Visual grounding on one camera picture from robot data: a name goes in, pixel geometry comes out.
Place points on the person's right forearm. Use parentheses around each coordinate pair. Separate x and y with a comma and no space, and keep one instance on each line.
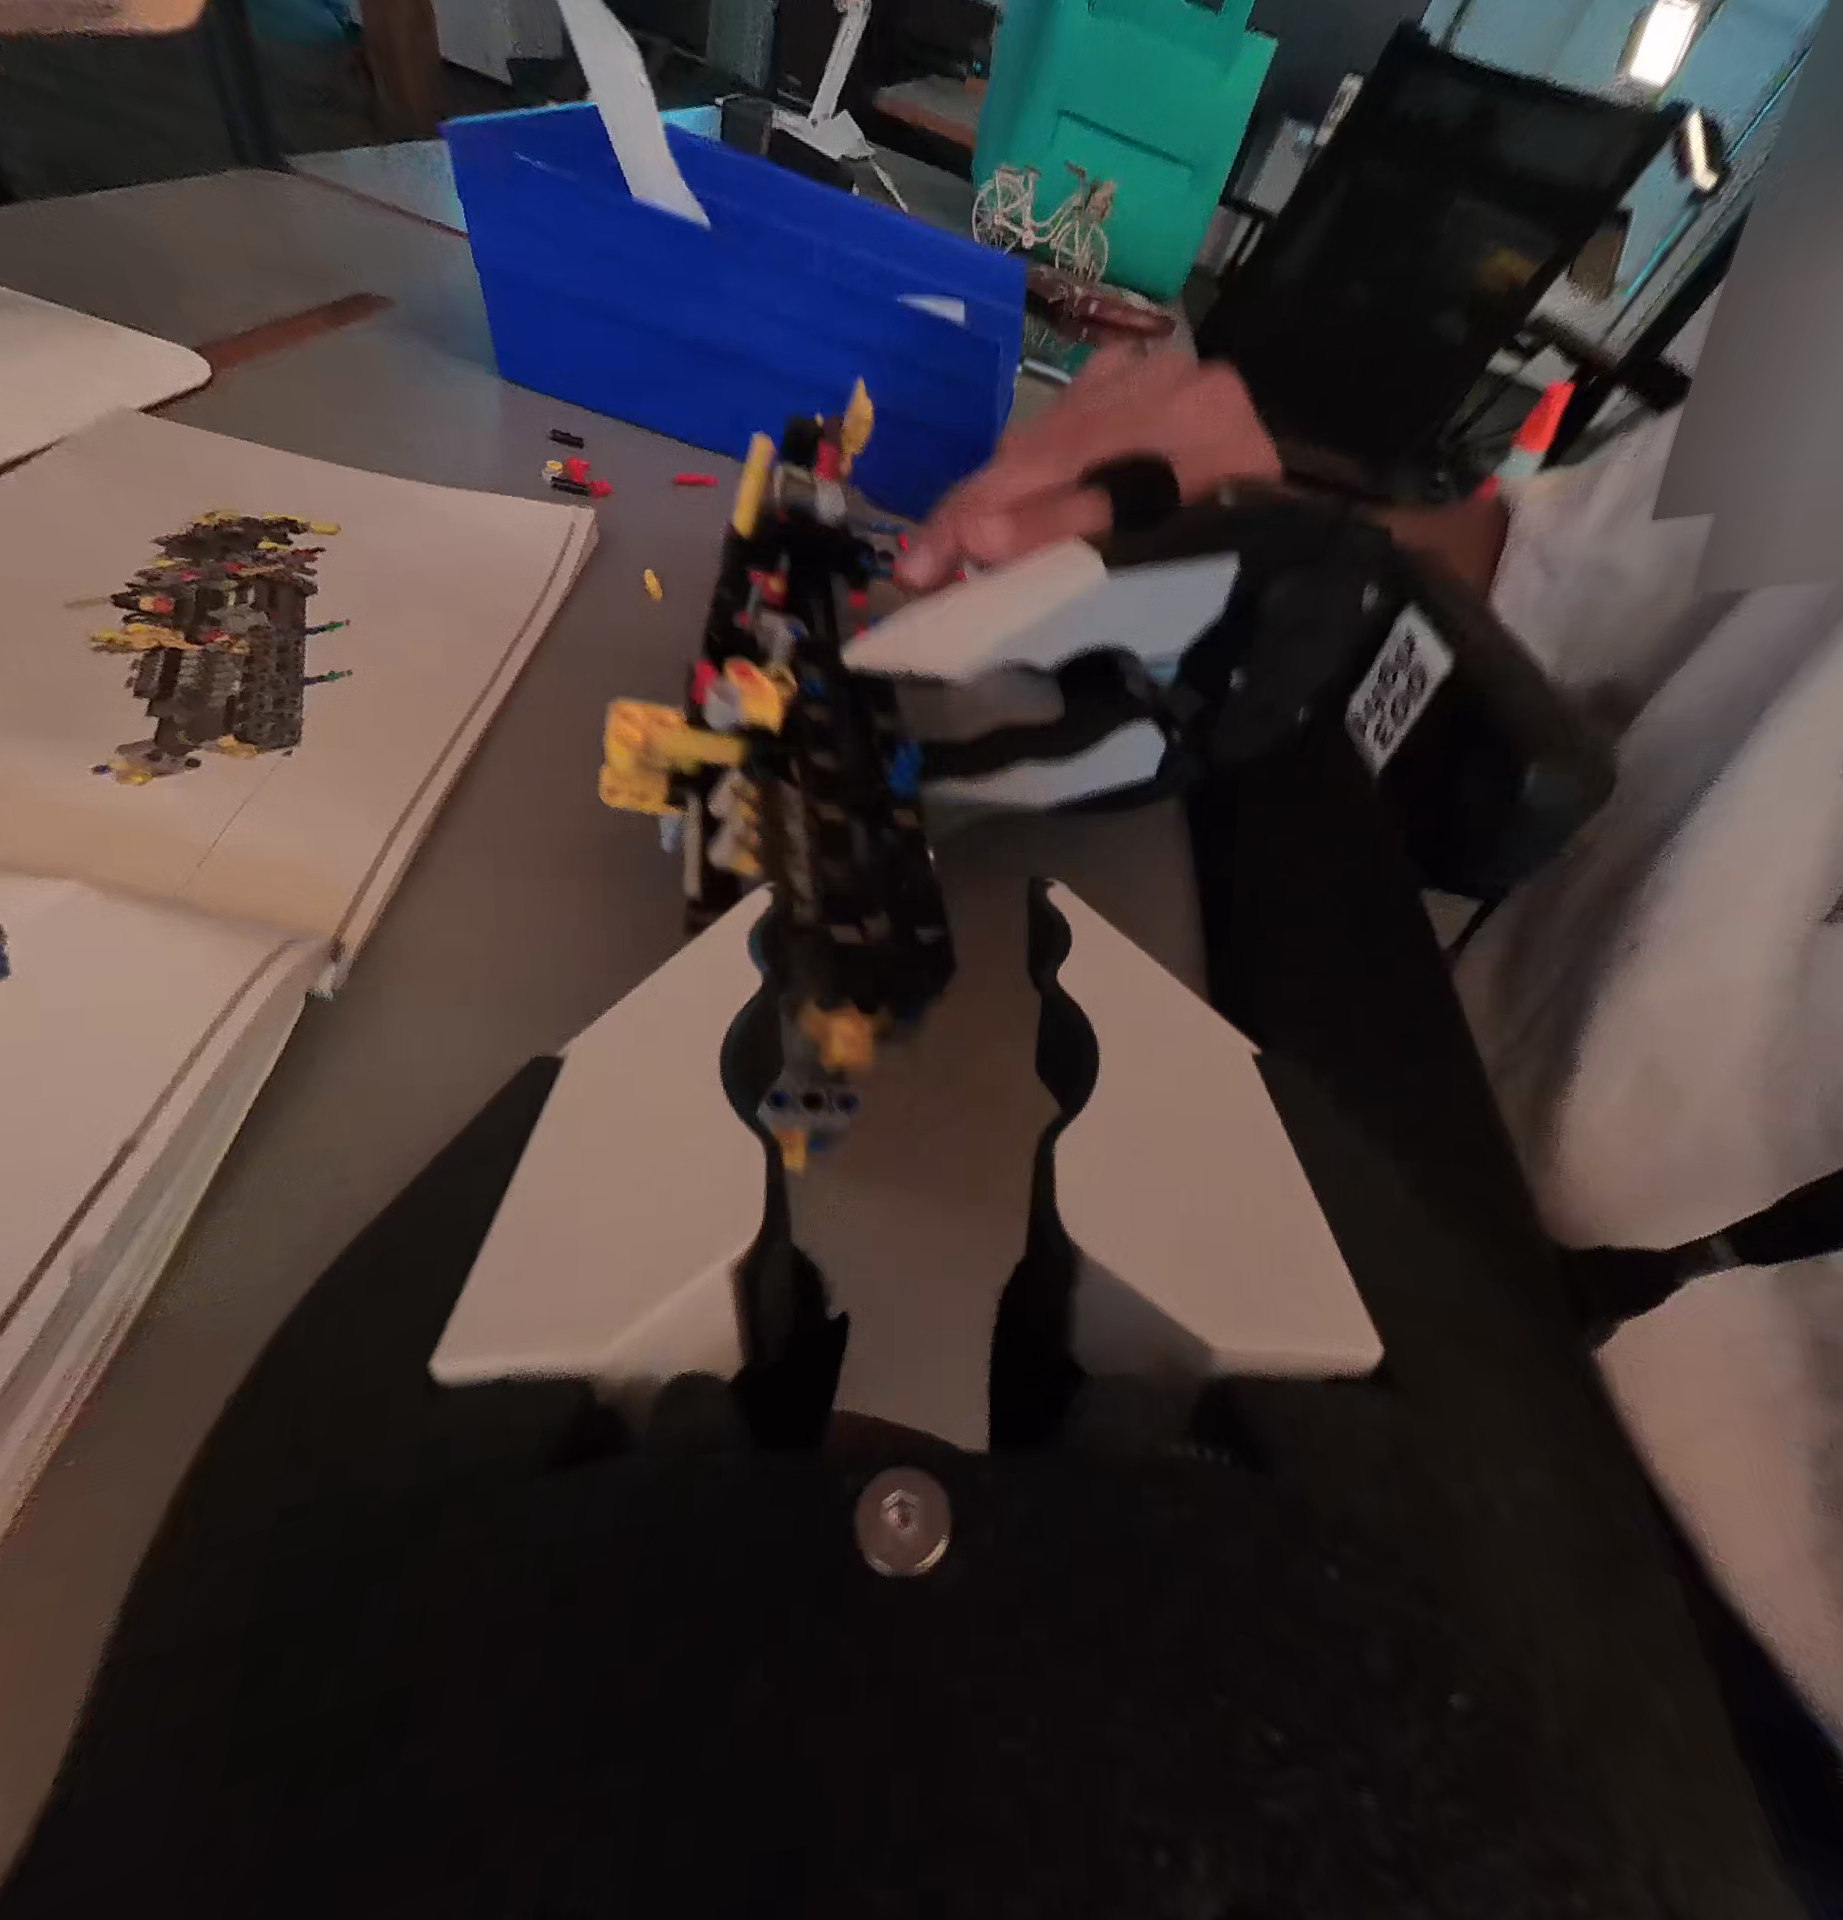
(1448,525)

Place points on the lego instruction booklet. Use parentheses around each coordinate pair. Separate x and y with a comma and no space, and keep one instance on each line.
(413,675)

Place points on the white board stand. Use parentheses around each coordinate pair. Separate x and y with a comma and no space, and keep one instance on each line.
(52,375)

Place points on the bright work light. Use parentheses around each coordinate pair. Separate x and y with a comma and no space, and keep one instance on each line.
(1663,38)

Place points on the blue plastic bin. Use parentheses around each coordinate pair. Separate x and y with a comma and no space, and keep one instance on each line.
(713,317)

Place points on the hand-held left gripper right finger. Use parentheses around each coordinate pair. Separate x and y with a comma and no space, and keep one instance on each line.
(1223,1202)

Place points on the scattered small lego pieces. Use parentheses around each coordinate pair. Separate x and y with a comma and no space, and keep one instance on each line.
(577,473)

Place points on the person's right hand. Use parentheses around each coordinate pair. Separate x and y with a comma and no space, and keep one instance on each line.
(1132,422)

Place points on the lego car chassis model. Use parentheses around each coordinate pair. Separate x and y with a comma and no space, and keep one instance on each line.
(817,780)

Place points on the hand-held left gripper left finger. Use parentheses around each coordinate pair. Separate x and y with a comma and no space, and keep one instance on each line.
(608,1202)

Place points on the orange traffic cone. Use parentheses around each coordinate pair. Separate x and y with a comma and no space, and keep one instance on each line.
(1539,427)

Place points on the teal tote bag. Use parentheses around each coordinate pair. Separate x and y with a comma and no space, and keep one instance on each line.
(1148,122)

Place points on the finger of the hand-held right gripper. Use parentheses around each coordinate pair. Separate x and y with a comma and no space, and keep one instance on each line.
(1057,767)
(1043,617)

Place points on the white paper slip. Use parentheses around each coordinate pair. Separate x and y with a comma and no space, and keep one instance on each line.
(628,122)

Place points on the black monitor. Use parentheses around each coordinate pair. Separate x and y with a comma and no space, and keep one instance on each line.
(1432,227)

